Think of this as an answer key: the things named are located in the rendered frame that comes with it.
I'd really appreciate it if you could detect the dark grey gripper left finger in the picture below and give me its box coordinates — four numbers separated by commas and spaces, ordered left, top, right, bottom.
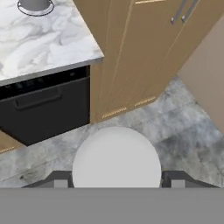
22, 170, 74, 189

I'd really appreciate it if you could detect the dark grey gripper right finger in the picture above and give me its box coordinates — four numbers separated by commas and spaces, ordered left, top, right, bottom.
160, 170, 221, 189

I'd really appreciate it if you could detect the tan wooden base cabinet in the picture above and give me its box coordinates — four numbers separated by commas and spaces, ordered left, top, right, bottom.
0, 129, 26, 155

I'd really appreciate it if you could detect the tan wooden cabinet door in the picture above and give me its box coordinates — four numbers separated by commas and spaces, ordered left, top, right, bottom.
154, 0, 224, 99
106, 0, 191, 113

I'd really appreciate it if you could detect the tan wooden cabinet side panel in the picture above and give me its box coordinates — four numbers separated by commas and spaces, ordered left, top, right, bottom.
72, 0, 137, 124

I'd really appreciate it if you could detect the white round object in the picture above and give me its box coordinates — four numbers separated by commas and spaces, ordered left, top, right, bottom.
71, 126, 163, 189

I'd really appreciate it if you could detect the black dishwasher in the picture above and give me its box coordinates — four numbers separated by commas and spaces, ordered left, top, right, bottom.
0, 65, 91, 147

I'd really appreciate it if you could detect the grey metal pot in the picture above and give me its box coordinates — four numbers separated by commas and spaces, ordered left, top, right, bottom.
17, 0, 55, 18

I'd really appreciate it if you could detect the black dishwasher handle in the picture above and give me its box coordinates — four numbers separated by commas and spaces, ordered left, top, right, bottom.
14, 92, 63, 111

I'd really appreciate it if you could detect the grey metal cabinet handle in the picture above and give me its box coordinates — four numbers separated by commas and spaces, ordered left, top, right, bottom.
180, 0, 202, 24
170, 0, 190, 25

